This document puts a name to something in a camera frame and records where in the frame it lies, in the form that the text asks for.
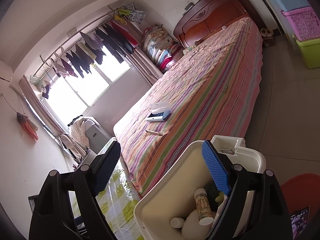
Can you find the hanging dark clothes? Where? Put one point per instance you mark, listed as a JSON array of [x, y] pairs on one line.
[[89, 50]]

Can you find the white labelled bottle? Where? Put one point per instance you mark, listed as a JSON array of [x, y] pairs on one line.
[[205, 214]]

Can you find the red plastic stool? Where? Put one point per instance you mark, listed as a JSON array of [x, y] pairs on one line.
[[302, 198]]

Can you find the striped bed cover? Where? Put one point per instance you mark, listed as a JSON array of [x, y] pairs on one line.
[[212, 90]]

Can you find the grey air cooler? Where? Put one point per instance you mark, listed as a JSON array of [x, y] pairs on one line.
[[98, 137]]

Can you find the green plush toy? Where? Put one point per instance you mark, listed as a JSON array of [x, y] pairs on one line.
[[215, 196]]

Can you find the small white bottle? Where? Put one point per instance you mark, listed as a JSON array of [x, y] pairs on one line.
[[177, 222]]

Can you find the wooden headboard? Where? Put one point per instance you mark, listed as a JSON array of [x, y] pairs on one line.
[[208, 17]]

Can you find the beige garment on hook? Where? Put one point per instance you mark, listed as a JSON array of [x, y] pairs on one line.
[[75, 149]]

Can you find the dotted cloth on cooler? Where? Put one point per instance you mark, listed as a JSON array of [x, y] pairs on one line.
[[77, 131]]

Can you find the green checkered plastic tablecloth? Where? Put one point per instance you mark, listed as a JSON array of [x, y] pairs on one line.
[[117, 203]]

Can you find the white plush toy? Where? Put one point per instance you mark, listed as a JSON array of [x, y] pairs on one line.
[[192, 229]]

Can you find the window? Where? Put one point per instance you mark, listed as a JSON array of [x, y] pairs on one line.
[[71, 96]]

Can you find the stack of folded blankets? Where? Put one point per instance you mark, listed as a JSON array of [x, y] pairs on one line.
[[160, 48]]

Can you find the green plastic storage box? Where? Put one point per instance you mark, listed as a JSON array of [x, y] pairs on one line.
[[310, 51]]

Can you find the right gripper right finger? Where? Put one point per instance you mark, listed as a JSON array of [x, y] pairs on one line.
[[255, 206]]

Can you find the pencil on bed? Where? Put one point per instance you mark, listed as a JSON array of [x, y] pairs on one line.
[[153, 132]]

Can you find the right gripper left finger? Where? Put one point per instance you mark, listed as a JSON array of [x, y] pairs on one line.
[[66, 206]]

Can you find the purple plastic basket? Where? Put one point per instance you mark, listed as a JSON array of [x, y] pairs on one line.
[[304, 23]]

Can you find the pink curtain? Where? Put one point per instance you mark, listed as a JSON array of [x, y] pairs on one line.
[[39, 107]]

